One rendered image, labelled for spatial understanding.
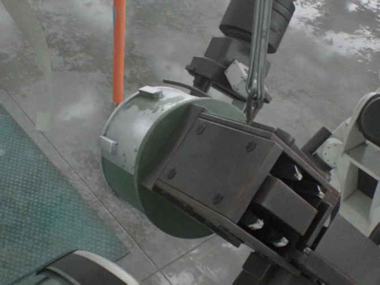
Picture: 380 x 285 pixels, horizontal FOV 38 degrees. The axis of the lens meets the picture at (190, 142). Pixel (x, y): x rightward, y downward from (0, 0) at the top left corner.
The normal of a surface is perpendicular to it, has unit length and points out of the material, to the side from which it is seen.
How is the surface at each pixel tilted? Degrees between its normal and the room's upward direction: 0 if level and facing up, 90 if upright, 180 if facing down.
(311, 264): 65
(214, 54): 51
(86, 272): 34
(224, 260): 0
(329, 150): 56
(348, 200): 14
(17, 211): 0
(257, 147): 43
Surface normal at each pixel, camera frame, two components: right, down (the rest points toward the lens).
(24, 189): 0.00, -0.74
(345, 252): 0.50, 0.19
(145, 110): -0.47, -0.76
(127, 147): -0.82, -0.23
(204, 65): -0.19, -0.12
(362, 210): -0.19, -0.62
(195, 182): -0.68, -0.52
